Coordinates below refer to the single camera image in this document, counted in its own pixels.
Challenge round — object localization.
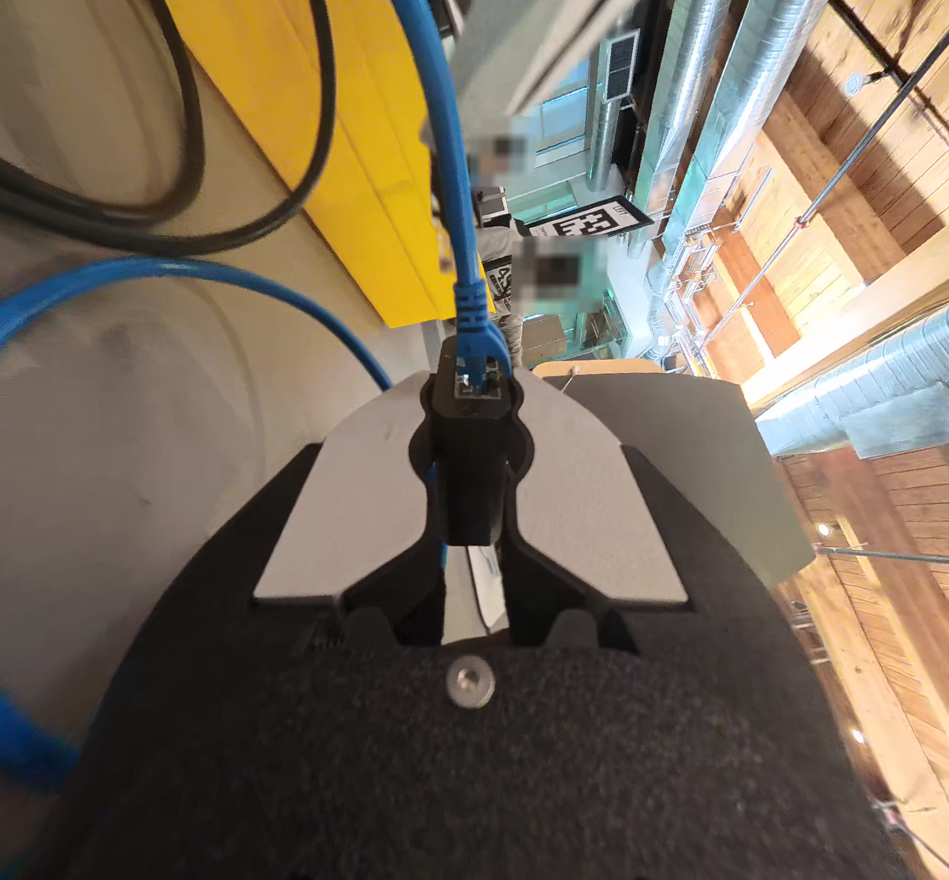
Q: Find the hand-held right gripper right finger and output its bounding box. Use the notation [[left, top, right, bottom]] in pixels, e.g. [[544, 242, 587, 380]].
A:
[[503, 367, 690, 647]]

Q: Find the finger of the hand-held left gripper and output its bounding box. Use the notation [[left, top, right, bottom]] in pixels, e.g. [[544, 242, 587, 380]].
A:
[[443, 0, 692, 119]]

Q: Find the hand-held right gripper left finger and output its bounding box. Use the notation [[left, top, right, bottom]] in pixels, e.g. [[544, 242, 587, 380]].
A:
[[254, 373, 449, 647]]

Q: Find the black ethernet adapter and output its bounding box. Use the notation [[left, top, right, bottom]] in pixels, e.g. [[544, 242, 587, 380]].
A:
[[429, 336, 521, 549]]

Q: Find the blue ethernet cable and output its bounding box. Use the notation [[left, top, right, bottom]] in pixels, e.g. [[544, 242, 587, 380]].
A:
[[0, 0, 514, 792]]

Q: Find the black ethernet cable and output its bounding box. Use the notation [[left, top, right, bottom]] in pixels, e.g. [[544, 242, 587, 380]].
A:
[[0, 0, 340, 260]]

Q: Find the yellow plastic bin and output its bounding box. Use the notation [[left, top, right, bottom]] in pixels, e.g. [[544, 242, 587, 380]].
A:
[[107, 0, 495, 330]]

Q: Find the black white marker tag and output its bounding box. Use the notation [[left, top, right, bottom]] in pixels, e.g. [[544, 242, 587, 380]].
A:
[[528, 196, 655, 240]]

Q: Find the silver spiral ceiling duct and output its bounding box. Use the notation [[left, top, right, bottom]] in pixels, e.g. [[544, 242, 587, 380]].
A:
[[630, 0, 864, 258]]

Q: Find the silver ribbed ventilation duct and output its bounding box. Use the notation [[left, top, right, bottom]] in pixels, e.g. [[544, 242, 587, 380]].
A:
[[755, 308, 949, 460]]

